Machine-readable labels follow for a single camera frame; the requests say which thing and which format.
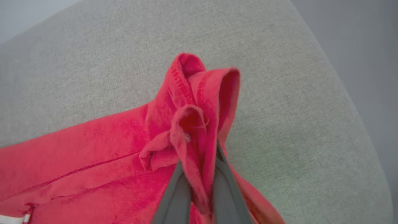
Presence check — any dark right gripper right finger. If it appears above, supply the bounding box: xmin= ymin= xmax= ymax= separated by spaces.
xmin=212 ymin=140 xmax=254 ymax=224

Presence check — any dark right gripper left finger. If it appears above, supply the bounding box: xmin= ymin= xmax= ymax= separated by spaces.
xmin=151 ymin=160 xmax=192 ymax=224

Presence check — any red and white shirt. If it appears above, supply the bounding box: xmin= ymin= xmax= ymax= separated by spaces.
xmin=0 ymin=52 xmax=286 ymax=224

